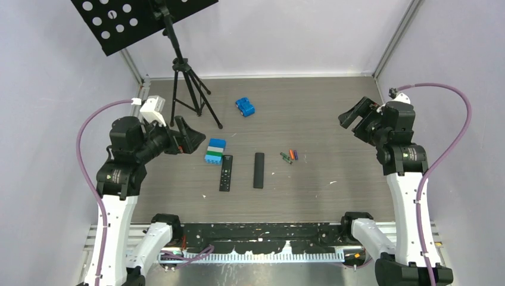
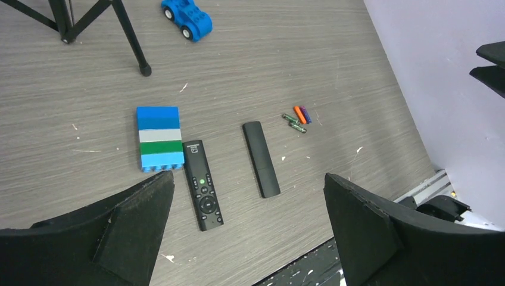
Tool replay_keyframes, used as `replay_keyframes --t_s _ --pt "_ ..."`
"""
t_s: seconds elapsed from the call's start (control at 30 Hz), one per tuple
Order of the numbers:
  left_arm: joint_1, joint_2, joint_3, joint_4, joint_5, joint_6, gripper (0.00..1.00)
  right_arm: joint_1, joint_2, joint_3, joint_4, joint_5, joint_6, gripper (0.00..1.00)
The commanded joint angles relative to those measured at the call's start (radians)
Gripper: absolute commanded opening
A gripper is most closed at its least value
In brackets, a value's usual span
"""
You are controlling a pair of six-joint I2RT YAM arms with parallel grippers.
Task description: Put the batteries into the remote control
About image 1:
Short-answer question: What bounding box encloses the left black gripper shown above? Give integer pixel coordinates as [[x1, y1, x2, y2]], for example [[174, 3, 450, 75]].
[[135, 115, 205, 163]]

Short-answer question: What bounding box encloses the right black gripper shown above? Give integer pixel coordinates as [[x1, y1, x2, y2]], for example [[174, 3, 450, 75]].
[[338, 96, 389, 147]]

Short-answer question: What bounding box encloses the black remote control back up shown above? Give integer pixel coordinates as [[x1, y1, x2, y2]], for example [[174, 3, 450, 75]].
[[253, 153, 264, 189]]

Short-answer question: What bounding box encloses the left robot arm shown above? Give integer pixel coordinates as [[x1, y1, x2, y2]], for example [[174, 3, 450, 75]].
[[82, 116, 206, 285]]

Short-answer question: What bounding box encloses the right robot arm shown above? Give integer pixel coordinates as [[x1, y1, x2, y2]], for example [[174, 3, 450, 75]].
[[338, 94, 454, 285]]

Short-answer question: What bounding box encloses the black remote with buttons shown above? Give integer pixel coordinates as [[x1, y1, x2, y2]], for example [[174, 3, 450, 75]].
[[219, 155, 233, 192]]

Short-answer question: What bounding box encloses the blue green white block stack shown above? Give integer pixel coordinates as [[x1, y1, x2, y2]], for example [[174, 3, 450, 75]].
[[204, 138, 226, 165]]

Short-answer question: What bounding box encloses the blue toy car block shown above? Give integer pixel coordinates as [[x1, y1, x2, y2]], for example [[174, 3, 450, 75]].
[[235, 97, 255, 117]]

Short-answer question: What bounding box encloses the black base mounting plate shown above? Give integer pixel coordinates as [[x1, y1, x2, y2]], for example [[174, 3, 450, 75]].
[[182, 222, 344, 254]]

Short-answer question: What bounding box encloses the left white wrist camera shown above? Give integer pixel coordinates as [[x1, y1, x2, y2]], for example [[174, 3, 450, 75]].
[[139, 95, 167, 127]]

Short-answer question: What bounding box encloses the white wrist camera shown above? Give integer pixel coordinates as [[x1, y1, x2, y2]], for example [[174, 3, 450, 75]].
[[388, 88, 411, 104], [139, 95, 167, 127]]

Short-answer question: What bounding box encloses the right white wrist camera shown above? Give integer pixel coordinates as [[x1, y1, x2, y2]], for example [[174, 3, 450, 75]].
[[388, 88, 411, 104]]

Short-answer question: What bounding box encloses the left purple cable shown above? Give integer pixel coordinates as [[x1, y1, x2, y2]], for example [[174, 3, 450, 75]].
[[76, 98, 137, 286]]

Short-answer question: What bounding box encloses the aluminium frame rail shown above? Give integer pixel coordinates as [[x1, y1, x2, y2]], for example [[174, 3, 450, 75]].
[[80, 223, 445, 273]]

